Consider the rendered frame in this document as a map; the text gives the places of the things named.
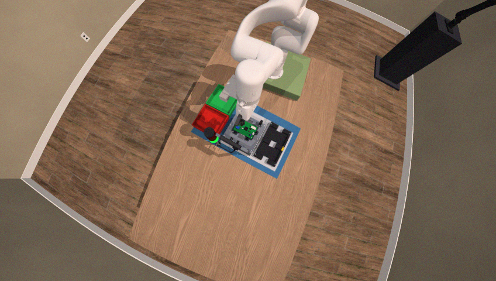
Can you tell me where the red bin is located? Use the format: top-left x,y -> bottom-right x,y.
192,104 -> 229,134

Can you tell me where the green open bin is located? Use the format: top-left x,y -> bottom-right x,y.
206,84 -> 237,117

